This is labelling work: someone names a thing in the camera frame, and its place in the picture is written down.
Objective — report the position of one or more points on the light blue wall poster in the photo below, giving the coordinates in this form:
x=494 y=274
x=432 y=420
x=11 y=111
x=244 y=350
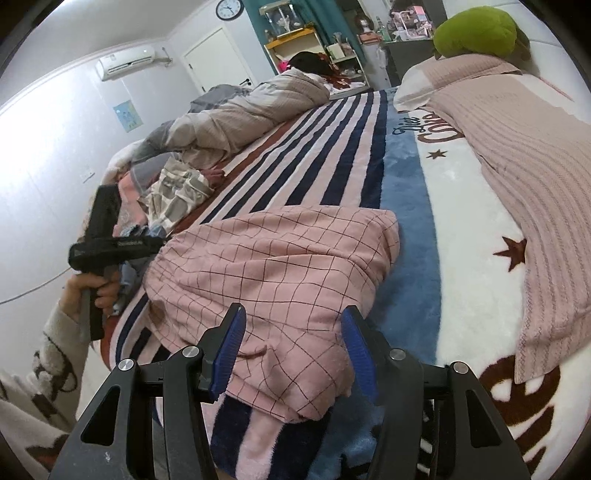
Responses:
x=128 y=115

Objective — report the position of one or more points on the mannequin head with wig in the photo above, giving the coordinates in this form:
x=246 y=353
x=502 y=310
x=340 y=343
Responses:
x=365 y=24

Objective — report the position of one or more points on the white door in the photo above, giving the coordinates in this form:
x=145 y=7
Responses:
x=217 y=60

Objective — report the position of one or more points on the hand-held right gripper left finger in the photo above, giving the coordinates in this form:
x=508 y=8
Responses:
x=228 y=355

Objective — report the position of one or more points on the black bag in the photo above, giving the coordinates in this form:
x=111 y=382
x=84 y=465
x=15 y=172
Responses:
x=307 y=62

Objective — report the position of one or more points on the pink grey patterned bedcover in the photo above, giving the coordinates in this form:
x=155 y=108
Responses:
x=127 y=194

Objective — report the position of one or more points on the blue grey folded pants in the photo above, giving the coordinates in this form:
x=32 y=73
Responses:
x=131 y=277

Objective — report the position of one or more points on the white pillow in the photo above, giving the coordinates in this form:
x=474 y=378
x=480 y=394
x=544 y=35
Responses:
x=411 y=87

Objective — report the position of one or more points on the round wall clock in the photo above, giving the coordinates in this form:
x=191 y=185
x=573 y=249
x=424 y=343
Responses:
x=229 y=8

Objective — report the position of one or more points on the cluttered dark shelf unit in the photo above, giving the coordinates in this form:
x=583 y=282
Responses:
x=406 y=60

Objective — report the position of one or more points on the person's left hand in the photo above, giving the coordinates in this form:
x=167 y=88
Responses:
x=74 y=295

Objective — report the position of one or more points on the pink knit blanket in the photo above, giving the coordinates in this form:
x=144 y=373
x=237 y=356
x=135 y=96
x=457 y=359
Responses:
x=545 y=175

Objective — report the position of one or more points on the teal curtain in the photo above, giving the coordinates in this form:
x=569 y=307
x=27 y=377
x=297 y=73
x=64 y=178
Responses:
x=323 y=14

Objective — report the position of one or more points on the striped plush blanket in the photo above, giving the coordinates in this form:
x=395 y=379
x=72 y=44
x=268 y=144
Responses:
x=406 y=230

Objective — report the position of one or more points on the white storage rack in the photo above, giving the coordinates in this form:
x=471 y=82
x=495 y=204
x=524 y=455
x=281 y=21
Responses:
x=346 y=60

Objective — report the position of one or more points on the beige checked quilt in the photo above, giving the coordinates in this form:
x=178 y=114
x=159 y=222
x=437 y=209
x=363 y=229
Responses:
x=258 y=106

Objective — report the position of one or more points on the white air conditioner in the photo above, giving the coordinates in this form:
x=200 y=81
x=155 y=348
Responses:
x=131 y=62

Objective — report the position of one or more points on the white headboard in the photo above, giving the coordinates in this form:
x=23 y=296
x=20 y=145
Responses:
x=554 y=60

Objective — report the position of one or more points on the yellow shelf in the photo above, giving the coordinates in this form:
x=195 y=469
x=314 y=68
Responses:
x=291 y=39

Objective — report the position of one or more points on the pink checked pants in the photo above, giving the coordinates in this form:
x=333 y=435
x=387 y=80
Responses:
x=277 y=286

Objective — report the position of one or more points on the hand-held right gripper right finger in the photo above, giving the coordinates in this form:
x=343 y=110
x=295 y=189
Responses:
x=362 y=357

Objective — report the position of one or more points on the beige floral cloth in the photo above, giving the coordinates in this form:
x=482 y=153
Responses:
x=175 y=194

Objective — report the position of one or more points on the green plush toy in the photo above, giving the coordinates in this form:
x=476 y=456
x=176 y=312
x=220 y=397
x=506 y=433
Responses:
x=475 y=32

